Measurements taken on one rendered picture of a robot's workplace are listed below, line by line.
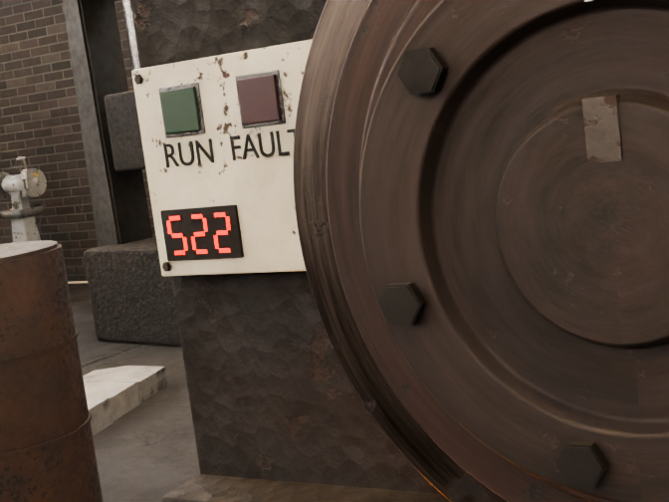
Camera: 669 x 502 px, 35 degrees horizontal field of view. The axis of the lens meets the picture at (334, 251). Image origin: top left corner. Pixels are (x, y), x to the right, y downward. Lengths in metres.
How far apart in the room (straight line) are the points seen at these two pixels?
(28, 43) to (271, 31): 8.75
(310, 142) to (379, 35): 0.09
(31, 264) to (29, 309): 0.13
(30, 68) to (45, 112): 0.39
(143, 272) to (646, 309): 5.67
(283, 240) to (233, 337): 0.12
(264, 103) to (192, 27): 0.11
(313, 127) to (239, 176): 0.21
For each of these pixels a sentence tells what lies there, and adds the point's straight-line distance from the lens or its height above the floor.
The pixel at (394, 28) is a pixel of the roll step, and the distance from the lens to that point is 0.64.
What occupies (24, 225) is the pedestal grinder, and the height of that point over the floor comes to 0.57.
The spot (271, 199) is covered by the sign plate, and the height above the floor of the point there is 1.12.
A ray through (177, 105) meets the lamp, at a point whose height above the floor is 1.20.
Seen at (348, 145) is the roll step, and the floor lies 1.16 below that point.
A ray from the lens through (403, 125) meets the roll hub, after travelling 0.56.
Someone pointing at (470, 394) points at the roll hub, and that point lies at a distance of 0.57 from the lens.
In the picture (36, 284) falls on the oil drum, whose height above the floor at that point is 0.78.
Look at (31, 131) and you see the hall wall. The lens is 9.66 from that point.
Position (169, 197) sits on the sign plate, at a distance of 0.93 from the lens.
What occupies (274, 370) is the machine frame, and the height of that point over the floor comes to 0.97.
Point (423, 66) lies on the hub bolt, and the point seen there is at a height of 1.20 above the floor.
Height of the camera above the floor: 1.18
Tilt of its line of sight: 7 degrees down
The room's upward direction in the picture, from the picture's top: 7 degrees counter-clockwise
